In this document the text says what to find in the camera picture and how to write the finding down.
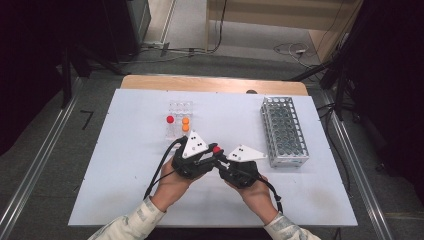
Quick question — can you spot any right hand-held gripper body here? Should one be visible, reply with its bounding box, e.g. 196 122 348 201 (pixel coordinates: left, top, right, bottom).
218 144 268 189

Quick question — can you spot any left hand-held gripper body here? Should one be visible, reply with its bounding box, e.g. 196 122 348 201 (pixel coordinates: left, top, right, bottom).
171 130 216 180

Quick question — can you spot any clear plastic tube rack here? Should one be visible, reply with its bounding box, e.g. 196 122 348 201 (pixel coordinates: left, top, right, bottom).
164 100 194 149

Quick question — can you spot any metal tube rack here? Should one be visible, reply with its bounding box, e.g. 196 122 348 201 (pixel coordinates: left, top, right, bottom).
259 96 310 169

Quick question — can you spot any person's right hand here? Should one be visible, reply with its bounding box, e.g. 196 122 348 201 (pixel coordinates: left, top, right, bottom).
231 176 278 225

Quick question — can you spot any person's left hand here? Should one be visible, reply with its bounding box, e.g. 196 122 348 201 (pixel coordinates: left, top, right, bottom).
150 158 201 213

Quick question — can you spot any wooden table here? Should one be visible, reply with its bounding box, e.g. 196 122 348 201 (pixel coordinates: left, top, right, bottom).
119 74 309 97

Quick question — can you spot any white table board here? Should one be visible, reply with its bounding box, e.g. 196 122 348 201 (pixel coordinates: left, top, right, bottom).
68 88 358 228

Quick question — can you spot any black floor tape mark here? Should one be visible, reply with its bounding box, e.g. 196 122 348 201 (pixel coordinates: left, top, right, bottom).
79 110 95 131

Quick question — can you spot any black metal stand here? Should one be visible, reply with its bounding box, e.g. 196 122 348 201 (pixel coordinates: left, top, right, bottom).
289 58 356 122
59 44 129 109

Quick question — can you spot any wooden shelf unit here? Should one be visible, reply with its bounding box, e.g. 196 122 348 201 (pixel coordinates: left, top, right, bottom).
204 0 364 64

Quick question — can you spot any black cabinet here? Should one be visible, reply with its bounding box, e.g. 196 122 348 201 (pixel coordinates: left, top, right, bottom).
99 0 152 64

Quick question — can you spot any left hand-held gripper cable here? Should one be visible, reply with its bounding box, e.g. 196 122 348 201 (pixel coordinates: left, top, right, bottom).
143 135 188 201

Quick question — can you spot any hand-held gripper cable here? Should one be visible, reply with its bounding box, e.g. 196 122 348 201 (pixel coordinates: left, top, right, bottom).
143 135 188 201
256 176 284 214

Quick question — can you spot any right hand-held gripper cable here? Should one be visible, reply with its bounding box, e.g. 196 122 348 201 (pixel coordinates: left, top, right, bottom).
256 176 284 214

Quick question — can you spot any black floor cable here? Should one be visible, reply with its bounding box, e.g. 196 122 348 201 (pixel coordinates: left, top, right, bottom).
316 102 352 193

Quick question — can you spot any metal floor rail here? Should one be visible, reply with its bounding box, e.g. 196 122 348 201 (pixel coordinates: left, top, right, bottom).
0 78 83 234
321 91 394 240

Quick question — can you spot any hanging black cable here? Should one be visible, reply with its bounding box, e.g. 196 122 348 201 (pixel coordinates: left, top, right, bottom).
212 0 229 53

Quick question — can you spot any coiled white floor cable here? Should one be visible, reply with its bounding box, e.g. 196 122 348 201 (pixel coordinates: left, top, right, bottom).
273 42 316 69

